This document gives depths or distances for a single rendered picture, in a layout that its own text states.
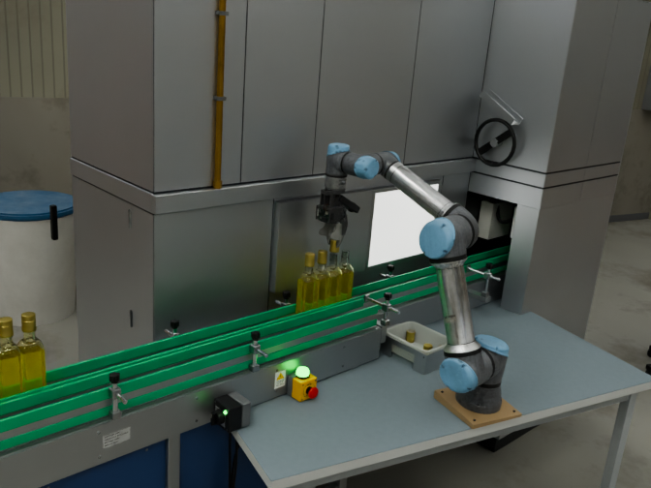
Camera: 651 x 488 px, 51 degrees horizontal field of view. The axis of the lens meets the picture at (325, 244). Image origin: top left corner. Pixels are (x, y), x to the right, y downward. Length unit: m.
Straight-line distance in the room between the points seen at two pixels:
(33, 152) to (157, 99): 3.23
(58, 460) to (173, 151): 0.92
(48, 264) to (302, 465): 2.84
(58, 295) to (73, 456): 2.74
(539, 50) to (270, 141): 1.26
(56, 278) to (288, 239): 2.38
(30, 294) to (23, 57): 1.64
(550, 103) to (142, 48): 1.67
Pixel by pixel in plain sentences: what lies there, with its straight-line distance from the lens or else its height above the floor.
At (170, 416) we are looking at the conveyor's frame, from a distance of 2.06.
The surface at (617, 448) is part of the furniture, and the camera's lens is 3.00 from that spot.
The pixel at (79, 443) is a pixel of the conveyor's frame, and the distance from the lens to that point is 1.95.
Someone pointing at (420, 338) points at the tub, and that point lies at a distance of 2.70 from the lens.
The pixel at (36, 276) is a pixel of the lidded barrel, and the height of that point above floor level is 0.34.
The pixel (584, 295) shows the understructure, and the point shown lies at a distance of 3.73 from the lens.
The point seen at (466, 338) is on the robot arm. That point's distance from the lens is 2.13.
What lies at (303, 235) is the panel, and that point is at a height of 1.18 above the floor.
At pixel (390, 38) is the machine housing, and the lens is 2.69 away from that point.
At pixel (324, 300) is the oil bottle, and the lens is 2.45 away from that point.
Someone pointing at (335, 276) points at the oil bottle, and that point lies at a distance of 2.46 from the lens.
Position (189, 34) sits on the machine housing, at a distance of 2.13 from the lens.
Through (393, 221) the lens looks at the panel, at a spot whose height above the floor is 1.17.
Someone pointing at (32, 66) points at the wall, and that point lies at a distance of 5.19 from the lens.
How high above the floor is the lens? 1.92
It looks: 18 degrees down
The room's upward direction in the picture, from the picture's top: 5 degrees clockwise
